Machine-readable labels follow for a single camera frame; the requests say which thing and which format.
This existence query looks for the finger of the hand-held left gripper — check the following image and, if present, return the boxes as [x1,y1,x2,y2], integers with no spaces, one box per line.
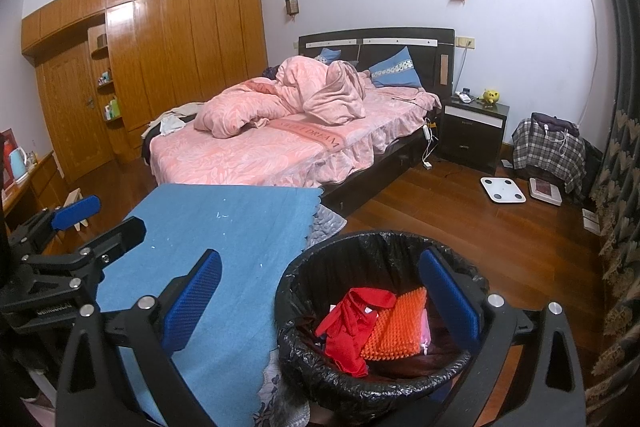
[20,217,147,288]
[7,195,101,253]

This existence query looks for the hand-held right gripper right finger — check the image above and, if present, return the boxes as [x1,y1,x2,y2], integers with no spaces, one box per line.
[419,247,586,427]

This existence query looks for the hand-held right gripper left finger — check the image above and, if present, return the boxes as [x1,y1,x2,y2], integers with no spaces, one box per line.
[55,249,223,427]

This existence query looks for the pink pouch with white cord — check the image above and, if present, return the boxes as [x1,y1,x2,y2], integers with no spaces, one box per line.
[419,309,433,355]

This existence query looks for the wide orange foam net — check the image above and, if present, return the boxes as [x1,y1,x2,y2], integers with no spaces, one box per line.
[360,286,429,361]

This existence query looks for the red cloth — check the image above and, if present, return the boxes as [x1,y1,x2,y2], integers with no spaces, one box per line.
[315,287,397,378]

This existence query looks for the black bin with black bag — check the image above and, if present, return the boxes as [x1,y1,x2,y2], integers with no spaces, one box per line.
[272,231,493,408]

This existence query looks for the white wooden stool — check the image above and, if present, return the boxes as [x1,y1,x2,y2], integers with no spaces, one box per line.
[67,188,96,233]

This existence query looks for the wooden side cabinet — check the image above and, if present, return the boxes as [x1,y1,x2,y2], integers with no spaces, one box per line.
[0,151,71,258]

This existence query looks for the light blue kettle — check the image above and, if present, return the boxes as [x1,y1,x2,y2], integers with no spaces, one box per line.
[7,146,30,182]

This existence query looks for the blue table cloth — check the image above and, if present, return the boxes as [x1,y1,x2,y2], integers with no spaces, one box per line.
[95,184,326,427]

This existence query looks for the red box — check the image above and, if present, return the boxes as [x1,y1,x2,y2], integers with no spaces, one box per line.
[0,129,21,202]

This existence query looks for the wooden door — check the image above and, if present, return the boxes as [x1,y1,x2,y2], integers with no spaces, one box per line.
[35,44,118,182]

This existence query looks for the dark cloth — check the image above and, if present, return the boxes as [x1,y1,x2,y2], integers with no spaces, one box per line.
[140,124,156,168]

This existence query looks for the white garment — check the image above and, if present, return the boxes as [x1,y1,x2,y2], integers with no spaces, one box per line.
[160,114,186,136]

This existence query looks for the white bathroom scale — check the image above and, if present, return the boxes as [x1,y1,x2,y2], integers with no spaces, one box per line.
[480,177,528,206]

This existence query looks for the beige garment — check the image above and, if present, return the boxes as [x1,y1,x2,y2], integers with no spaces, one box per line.
[150,103,206,120]

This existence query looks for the pink bathroom scale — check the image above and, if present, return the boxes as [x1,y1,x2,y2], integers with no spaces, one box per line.
[529,178,563,206]

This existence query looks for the dark nightstand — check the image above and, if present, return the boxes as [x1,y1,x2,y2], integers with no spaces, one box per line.
[437,97,511,175]

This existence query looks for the pink bed sheet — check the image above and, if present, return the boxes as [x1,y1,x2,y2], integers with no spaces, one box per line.
[149,84,443,188]

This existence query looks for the pink quilt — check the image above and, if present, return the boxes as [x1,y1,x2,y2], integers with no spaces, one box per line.
[192,56,351,138]

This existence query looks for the plaid cloth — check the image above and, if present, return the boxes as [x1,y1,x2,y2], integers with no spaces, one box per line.
[511,119,587,198]

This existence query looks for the wooden wardrobe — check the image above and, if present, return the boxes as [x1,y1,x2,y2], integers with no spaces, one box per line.
[21,0,271,182]

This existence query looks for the dark jacket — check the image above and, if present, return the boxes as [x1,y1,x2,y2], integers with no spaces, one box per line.
[531,112,581,138]

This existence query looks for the patterned dark curtain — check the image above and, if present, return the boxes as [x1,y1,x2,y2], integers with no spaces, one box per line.
[580,0,640,408]

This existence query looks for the pink fleece blanket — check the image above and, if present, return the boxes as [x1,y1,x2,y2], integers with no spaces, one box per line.
[302,61,367,125]

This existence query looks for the large blue pillow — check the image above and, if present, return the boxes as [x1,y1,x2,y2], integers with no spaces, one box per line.
[369,46,423,88]

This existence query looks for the dark wooden bed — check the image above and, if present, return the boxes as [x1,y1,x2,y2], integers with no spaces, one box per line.
[141,28,456,212]

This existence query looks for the white controller with cable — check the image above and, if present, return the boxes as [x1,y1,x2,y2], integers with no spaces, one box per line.
[421,119,436,170]

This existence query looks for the white wall cable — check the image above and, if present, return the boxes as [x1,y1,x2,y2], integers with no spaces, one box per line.
[580,0,601,128]

